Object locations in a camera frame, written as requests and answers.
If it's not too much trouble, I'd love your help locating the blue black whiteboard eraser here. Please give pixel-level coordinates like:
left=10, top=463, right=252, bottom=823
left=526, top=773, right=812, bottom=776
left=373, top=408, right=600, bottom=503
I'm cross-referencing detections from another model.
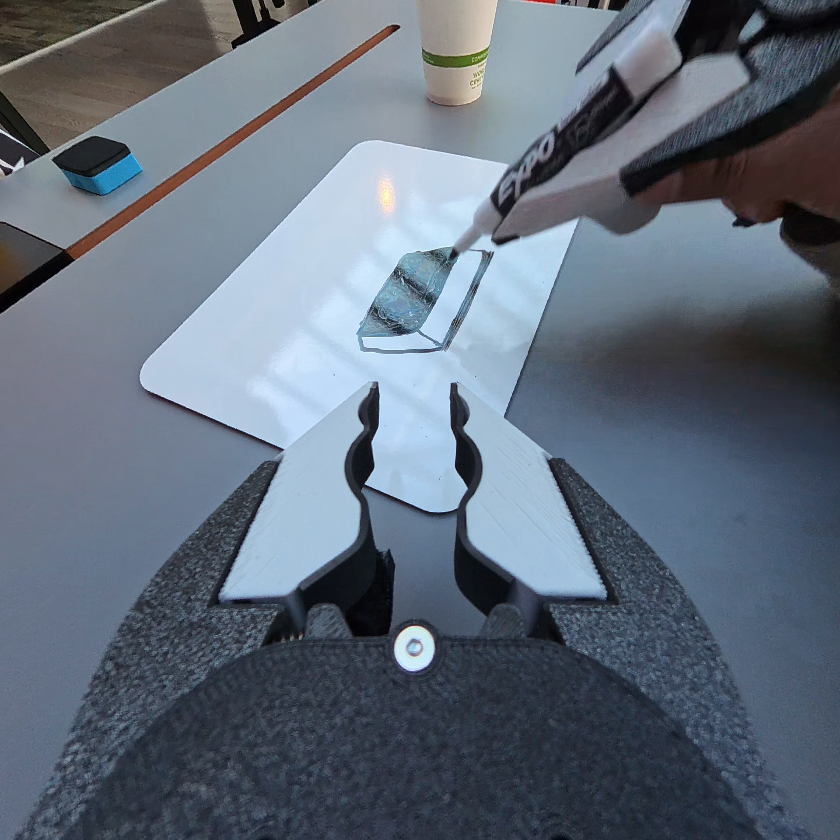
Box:
left=51, top=136, right=144, bottom=196

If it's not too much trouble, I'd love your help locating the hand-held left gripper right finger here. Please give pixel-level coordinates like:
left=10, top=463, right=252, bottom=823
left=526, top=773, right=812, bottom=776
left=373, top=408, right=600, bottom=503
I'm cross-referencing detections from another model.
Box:
left=449, top=382, right=609, bottom=642

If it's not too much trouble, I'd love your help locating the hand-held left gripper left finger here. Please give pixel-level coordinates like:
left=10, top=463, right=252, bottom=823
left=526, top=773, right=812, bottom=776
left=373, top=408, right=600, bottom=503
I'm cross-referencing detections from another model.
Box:
left=218, top=381, right=382, bottom=635

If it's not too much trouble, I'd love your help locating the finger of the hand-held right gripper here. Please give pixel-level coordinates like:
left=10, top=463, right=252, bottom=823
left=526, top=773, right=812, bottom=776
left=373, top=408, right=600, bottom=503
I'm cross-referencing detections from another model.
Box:
left=491, top=54, right=752, bottom=246
left=576, top=0, right=691, bottom=75

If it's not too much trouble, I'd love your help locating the black dry erase marker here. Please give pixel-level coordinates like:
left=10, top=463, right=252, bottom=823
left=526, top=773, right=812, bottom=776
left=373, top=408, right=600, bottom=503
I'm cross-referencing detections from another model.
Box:
left=450, top=18, right=683, bottom=256

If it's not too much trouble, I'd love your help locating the small white whiteboard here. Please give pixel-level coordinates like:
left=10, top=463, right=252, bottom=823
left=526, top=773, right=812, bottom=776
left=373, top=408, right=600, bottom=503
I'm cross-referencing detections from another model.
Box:
left=139, top=140, right=580, bottom=516

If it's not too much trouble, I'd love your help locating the person's right forearm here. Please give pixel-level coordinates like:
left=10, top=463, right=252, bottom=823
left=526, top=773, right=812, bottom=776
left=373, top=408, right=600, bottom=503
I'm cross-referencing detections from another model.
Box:
left=780, top=205, right=840, bottom=290

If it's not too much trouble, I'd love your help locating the white paper cup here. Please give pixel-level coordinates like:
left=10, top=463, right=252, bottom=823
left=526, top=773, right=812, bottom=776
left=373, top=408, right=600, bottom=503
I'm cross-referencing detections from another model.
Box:
left=417, top=0, right=500, bottom=106

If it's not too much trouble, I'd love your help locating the person's right hand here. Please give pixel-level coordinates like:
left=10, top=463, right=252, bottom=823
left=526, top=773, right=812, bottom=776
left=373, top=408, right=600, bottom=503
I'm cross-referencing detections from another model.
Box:
left=646, top=98, right=840, bottom=227

